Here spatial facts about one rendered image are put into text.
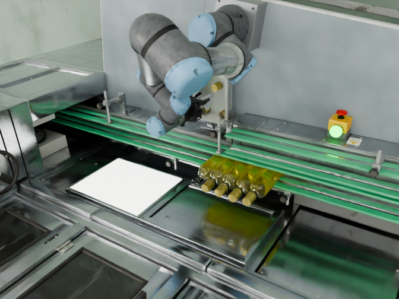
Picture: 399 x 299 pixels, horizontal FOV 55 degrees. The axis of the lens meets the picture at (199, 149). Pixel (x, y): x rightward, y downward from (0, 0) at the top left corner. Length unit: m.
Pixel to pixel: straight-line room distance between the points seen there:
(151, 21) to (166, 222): 0.82
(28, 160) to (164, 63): 1.19
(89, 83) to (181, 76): 1.25
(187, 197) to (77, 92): 0.83
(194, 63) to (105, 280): 0.81
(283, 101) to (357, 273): 0.70
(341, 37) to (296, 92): 0.27
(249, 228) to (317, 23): 0.79
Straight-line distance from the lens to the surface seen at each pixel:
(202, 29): 1.33
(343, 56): 1.50
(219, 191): 1.42
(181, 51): 0.92
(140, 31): 0.96
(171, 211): 1.56
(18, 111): 1.89
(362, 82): 1.50
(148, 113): 1.99
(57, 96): 2.00
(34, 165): 2.00
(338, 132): 1.48
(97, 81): 2.15
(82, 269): 1.46
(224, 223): 1.49
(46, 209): 1.79
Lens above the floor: 2.16
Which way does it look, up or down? 47 degrees down
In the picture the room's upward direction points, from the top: 127 degrees counter-clockwise
